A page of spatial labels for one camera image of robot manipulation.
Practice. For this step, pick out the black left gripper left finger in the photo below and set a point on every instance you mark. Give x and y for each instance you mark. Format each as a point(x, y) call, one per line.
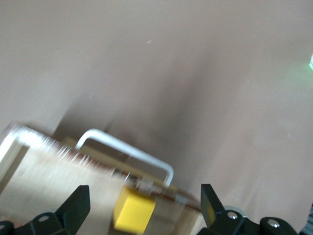
point(68, 215)

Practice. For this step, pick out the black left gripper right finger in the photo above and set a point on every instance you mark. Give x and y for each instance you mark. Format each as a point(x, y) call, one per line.
point(220, 220)

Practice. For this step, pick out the yellow cube block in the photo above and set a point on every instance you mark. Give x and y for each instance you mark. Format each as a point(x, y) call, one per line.
point(134, 213)

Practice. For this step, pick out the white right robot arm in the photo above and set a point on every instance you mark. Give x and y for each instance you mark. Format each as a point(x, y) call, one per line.
point(311, 64)

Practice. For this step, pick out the brown table cover sheet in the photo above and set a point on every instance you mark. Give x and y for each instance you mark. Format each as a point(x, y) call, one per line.
point(146, 61)

